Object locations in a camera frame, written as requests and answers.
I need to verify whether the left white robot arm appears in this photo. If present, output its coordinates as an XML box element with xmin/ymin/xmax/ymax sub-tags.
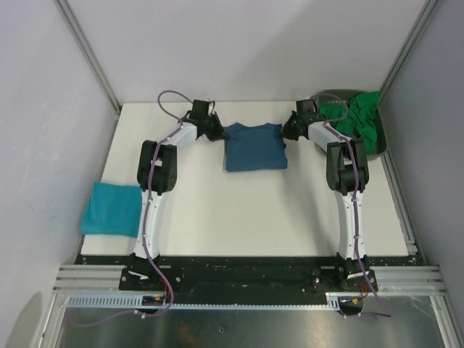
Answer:
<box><xmin>128</xmin><ymin>99</ymin><xmax>227</xmax><ymax>290</ymax></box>

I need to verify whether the teal t shirt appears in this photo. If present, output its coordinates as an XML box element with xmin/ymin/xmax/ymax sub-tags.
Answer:
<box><xmin>80</xmin><ymin>182</ymin><xmax>142</xmax><ymax>238</ymax></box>

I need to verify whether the green crumpled t shirt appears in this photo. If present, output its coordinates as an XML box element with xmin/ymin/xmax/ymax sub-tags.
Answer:
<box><xmin>319</xmin><ymin>91</ymin><xmax>379</xmax><ymax>154</ymax></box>

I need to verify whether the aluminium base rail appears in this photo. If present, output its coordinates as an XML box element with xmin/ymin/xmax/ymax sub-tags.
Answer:
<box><xmin>376</xmin><ymin>151</ymin><xmax>447</xmax><ymax>297</ymax></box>

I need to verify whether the white slotted cable duct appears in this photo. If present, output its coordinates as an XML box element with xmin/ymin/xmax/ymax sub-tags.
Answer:
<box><xmin>65</xmin><ymin>293</ymin><xmax>362</xmax><ymax>310</ymax></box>

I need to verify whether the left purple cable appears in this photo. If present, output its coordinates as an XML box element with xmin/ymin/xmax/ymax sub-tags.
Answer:
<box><xmin>68</xmin><ymin>90</ymin><xmax>193</xmax><ymax>326</ymax></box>

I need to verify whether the left aluminium frame post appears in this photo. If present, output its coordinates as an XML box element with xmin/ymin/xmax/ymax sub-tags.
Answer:
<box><xmin>53</xmin><ymin>0</ymin><xmax>122</xmax><ymax>115</ymax></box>

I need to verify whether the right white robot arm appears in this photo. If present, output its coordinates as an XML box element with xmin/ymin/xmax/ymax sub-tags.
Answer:
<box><xmin>281</xmin><ymin>97</ymin><xmax>370</xmax><ymax>291</ymax></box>

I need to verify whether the grey plastic bin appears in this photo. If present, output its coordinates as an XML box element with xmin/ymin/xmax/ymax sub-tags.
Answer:
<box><xmin>312</xmin><ymin>89</ymin><xmax>387</xmax><ymax>160</ymax></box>

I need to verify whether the right aluminium frame post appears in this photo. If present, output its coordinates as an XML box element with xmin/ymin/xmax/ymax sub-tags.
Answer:
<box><xmin>379</xmin><ymin>0</ymin><xmax>442</xmax><ymax>103</ymax></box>

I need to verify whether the dark blue t shirt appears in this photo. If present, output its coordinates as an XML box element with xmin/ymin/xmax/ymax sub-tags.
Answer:
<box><xmin>225</xmin><ymin>123</ymin><xmax>288</xmax><ymax>173</ymax></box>

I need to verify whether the aluminium frame post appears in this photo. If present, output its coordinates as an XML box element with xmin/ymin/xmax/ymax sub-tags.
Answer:
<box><xmin>53</xmin><ymin>0</ymin><xmax>122</xmax><ymax>115</ymax></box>
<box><xmin>379</xmin><ymin>0</ymin><xmax>442</xmax><ymax>103</ymax></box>

